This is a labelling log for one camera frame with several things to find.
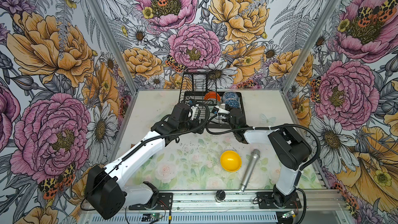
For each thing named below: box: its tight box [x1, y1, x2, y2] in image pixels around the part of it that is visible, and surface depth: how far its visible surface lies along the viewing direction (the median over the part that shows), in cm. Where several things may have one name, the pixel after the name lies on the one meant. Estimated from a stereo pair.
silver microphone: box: [238, 148, 261, 192], surface depth 84 cm
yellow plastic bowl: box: [220, 150, 243, 173], surface depth 87 cm
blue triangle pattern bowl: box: [225, 97, 240, 109], surface depth 110 cm
